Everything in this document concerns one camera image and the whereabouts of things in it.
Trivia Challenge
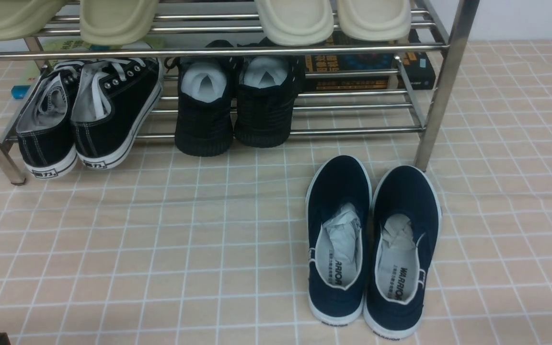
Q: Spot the black lace-up sneaker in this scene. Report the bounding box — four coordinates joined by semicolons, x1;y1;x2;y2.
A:
16;60;88;180
70;57;164;170

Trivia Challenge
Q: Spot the silver metal shoe rack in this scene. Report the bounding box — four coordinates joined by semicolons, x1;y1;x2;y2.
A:
0;0;480;186

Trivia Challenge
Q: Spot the navy slip-on shoe left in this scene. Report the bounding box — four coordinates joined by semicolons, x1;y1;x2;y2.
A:
305;155;372;327

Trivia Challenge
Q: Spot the navy slip-on shoe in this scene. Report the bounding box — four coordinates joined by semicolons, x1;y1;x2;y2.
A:
362;165;442;341
305;155;372;327

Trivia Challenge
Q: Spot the black knit shoe left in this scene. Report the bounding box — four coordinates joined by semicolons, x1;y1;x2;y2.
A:
164;56;241;157

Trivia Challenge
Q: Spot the black knit shoe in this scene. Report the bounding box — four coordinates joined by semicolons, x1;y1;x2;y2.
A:
164;56;241;157
234;55;305;148

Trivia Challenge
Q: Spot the black knit shoe right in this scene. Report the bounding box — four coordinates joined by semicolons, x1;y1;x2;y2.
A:
234;55;305;148

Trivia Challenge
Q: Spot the beige checkered tablecloth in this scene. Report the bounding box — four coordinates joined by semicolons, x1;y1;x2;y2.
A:
0;41;552;345

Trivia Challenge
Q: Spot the navy slip-on shoe right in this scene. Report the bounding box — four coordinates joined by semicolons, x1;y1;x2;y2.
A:
362;165;442;341

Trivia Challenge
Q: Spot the cream slipper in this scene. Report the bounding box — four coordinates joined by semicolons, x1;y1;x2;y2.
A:
336;0;412;42
254;0;334;46

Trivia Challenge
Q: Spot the black book with orange text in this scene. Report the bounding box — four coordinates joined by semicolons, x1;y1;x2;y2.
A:
303;52;437;92

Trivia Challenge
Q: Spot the cream slipper far right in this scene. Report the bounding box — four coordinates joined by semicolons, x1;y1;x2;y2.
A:
336;0;412;42

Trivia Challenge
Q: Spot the green and blue book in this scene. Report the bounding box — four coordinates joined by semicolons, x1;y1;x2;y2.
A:
11;36;166;100

